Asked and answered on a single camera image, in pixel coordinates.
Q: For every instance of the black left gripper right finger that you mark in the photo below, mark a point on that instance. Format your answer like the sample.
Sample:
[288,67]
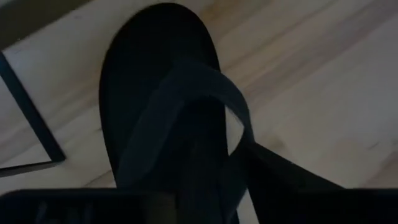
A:
[286,186]

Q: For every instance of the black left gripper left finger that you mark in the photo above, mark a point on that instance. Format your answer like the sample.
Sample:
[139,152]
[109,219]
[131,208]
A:
[205,180]

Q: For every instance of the black flip-flop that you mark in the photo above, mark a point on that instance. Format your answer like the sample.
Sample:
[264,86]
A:
[149,46]

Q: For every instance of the wooden shelf with black legs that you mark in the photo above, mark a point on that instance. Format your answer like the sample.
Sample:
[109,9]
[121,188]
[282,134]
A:
[30,112]

